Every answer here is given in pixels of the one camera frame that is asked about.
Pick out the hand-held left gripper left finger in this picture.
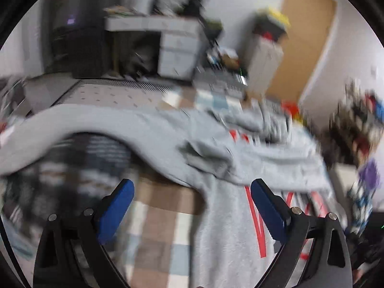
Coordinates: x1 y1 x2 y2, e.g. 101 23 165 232
33 179 135 288

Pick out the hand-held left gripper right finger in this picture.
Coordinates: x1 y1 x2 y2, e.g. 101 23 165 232
250 178 353 288

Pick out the grey hoodie with red print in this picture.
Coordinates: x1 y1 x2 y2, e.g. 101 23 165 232
0 103 339 288

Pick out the blue white plaid shirt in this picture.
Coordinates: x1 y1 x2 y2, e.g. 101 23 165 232
346 180 375 234

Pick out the checked blanket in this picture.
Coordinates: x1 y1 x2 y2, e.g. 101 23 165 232
0 88 345 288

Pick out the black white checked cloth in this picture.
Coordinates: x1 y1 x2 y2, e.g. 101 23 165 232
6 133 138 222

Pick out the purple plastic bag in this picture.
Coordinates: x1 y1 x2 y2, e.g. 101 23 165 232
358 159 381 189

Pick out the red plastic bag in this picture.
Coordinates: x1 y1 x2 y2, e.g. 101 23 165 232
280 102 300 117

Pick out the patterned floor rug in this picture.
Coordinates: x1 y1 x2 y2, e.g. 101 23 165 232
54 78 180 111

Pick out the wooden shoe rack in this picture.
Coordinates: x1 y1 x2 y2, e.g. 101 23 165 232
324 78 384 165

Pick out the silver suitcase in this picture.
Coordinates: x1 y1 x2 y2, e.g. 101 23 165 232
193 69 249 99

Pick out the white cabinet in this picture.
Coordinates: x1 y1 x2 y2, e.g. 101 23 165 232
243 36 284 96

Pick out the brown cardboard box with clutter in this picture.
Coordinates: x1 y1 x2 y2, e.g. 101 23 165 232
207 46 240 69

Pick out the black glass cabinet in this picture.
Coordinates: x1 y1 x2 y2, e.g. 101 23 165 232
49 12 110 78

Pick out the white desk with drawers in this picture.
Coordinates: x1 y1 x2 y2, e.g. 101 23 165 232
103 15 204 80

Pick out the black box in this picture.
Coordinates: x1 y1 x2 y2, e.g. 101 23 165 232
253 18 288 41

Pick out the wooden door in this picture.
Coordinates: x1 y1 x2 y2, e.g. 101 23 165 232
265 0 338 102

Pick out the yellow box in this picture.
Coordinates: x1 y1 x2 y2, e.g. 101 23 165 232
264 7 291 27

